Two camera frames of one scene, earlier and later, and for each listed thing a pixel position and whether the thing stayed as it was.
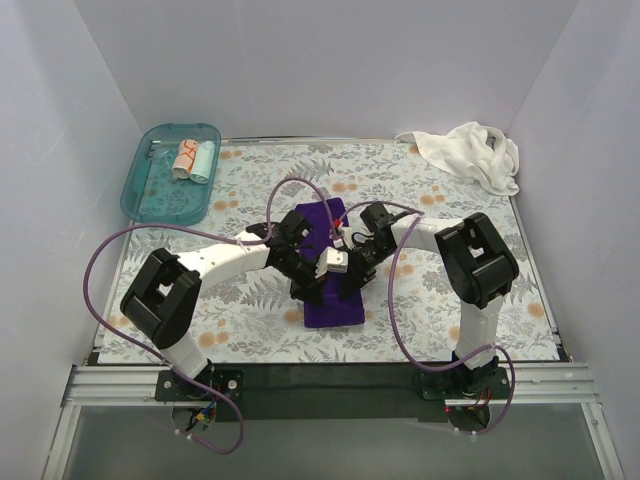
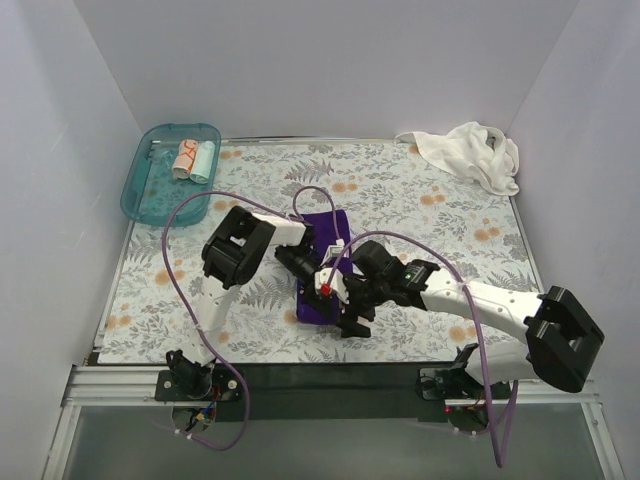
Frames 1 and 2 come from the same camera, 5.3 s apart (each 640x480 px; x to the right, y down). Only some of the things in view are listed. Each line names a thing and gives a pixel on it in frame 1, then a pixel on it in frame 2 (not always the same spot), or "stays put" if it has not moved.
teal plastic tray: (170, 176) stays put
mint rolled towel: (203, 168) stays put
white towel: (480, 153) stays put
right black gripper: (360, 273) -> (360, 304)
